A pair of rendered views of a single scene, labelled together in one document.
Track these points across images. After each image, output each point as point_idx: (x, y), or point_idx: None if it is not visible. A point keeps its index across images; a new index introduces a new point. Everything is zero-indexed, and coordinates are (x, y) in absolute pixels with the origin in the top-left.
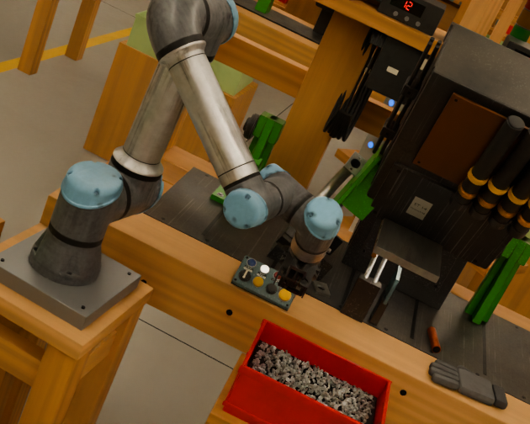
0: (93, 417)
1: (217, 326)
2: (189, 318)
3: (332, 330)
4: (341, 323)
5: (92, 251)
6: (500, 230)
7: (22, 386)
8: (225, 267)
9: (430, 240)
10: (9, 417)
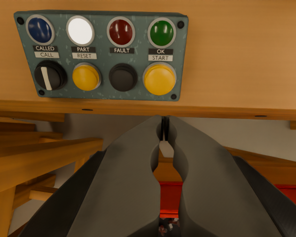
0: (66, 156)
1: (90, 112)
2: (54, 112)
3: (283, 84)
4: (295, 41)
5: None
6: None
7: (26, 116)
8: (19, 43)
9: None
10: (41, 119)
